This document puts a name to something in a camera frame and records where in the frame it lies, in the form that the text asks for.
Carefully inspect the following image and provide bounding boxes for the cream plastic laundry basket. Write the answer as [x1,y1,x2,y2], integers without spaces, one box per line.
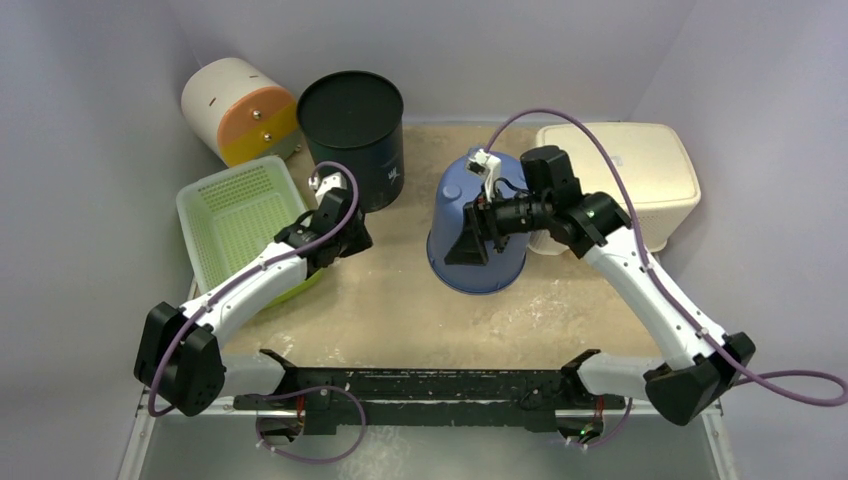
[534,122,701,253]

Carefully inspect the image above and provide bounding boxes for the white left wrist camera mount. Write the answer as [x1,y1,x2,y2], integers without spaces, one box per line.
[308,172,348,205]

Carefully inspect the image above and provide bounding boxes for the dark navy cylindrical bin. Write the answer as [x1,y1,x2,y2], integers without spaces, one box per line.
[296,70,405,213]

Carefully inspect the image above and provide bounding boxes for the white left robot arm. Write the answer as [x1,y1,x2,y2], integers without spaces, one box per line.
[134,186,373,417]

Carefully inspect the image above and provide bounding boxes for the white cylinder container orange-yellow lid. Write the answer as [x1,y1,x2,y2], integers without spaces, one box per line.
[180,57,300,168]

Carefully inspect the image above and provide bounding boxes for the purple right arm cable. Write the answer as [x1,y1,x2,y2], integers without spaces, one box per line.
[485,108,848,452]

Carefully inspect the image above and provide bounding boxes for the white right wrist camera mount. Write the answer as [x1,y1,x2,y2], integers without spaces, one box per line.
[465,148,501,202]

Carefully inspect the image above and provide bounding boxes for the green tray with white strainer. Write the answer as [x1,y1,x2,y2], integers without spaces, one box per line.
[187,270,324,310]

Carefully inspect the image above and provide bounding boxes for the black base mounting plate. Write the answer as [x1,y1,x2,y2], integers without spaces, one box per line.
[234,353,626,435]

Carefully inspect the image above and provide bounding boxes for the white perforated strainer basket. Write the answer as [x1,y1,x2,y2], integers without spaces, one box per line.
[176,155,307,293]

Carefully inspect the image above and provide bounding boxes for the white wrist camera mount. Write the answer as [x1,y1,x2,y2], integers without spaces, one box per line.
[465,148,501,202]
[308,172,348,205]

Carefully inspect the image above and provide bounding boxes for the aluminium frame rails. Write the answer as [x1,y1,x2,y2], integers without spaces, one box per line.
[120,275,736,479]

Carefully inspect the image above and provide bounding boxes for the light blue plastic bucket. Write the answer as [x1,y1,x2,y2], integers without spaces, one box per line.
[425,148,531,297]

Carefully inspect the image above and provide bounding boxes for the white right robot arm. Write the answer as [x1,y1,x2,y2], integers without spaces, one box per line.
[443,146,756,426]

